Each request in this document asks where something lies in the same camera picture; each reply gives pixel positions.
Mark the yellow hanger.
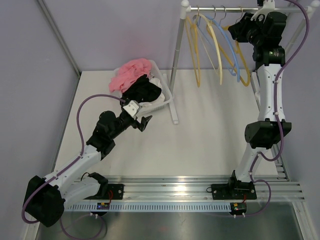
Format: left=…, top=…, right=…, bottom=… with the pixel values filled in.
left=206, top=7, right=251, bottom=88
left=185, top=16, right=201, bottom=88

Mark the yellow hanger back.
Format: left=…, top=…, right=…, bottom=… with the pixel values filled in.
left=206, top=7, right=251, bottom=88

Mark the metal clothes rack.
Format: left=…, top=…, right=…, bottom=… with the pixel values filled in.
left=168, top=0, right=320, bottom=125

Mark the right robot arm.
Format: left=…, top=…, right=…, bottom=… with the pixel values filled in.
left=211, top=11, right=292, bottom=200

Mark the pink t shirt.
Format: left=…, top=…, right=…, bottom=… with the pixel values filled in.
left=108, top=58, right=152, bottom=93

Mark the white printed t shirt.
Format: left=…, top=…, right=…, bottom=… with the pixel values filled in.
left=139, top=77, right=165, bottom=108

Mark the white plastic basket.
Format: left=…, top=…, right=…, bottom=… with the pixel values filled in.
left=111, top=59, right=173, bottom=115

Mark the black t shirt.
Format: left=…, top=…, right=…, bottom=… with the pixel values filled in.
left=121, top=74, right=161, bottom=103

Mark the white slotted cable duct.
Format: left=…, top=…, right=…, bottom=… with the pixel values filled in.
left=67, top=202, right=231, bottom=213

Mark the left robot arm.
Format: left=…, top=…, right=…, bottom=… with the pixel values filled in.
left=21, top=99, right=152, bottom=227

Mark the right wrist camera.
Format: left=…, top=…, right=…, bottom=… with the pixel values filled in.
left=250, top=0, right=276, bottom=21

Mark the light blue hanger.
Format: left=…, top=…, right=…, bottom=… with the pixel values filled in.
left=193, top=15, right=242, bottom=83

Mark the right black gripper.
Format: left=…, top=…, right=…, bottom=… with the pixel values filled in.
left=228, top=12, right=265, bottom=48

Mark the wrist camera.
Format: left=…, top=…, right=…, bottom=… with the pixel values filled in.
left=250, top=0, right=276, bottom=21
left=122, top=100, right=142, bottom=119

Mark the aluminium mounting rail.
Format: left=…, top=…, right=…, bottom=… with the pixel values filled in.
left=69, top=174, right=306, bottom=201

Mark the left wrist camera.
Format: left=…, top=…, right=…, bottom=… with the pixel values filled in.
left=122, top=100, right=142, bottom=119

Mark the yellow hanger front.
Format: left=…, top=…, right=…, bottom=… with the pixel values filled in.
left=185, top=16, right=201, bottom=88

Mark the cream plastic hanger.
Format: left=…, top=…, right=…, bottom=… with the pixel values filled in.
left=195, top=7, right=223, bottom=85

